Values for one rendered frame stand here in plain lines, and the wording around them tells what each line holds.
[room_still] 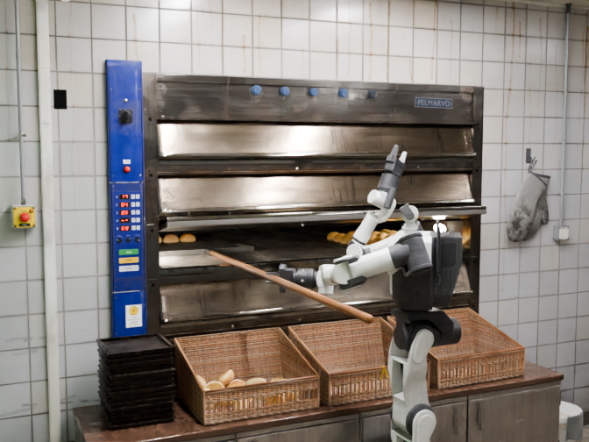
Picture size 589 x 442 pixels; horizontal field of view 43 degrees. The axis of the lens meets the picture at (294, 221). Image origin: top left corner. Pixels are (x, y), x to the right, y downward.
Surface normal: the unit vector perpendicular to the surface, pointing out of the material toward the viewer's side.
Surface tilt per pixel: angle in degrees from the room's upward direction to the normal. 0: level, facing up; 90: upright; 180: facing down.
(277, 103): 90
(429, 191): 70
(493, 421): 90
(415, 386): 90
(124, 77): 90
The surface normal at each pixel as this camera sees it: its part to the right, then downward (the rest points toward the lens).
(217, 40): 0.41, 0.09
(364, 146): 0.38, -0.26
